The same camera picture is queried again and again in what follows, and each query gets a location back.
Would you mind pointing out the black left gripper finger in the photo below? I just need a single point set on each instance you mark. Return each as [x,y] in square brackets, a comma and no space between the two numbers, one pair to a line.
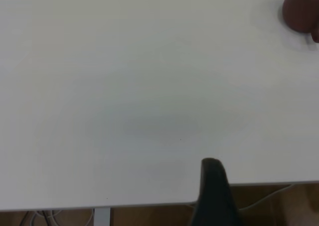
[214,198]

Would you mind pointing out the red ceramic mug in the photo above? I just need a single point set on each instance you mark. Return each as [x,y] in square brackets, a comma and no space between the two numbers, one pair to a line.
[299,12]

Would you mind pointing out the grey metal table leg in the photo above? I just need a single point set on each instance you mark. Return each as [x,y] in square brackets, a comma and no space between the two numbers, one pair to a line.
[102,217]

